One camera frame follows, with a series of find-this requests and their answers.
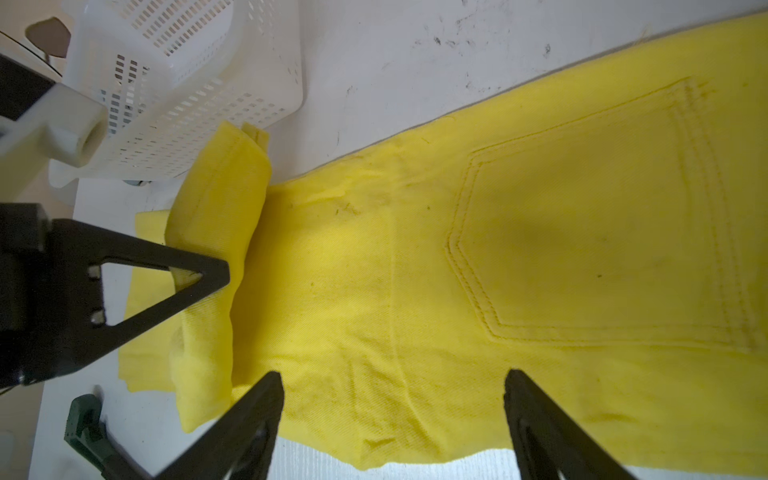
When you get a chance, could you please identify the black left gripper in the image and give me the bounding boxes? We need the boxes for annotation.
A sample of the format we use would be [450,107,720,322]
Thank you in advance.
[1,203,230,387]

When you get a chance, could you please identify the yellow trousers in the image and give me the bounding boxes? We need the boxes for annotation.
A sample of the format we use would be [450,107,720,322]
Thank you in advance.
[118,14,767,477]

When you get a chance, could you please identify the white perforated plastic basket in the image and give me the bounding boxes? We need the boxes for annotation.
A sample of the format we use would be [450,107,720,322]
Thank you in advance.
[49,0,303,188]

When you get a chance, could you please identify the green pipe wrench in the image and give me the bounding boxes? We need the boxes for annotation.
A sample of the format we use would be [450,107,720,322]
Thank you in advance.
[64,394,148,480]

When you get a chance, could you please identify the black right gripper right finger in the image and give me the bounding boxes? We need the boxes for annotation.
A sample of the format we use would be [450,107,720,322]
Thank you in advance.
[504,369,634,480]

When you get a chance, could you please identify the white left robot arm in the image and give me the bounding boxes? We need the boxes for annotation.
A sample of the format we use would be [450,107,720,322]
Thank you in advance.
[1,58,230,389]

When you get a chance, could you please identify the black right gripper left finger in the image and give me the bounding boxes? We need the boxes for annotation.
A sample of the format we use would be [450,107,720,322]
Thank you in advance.
[158,371,285,479]

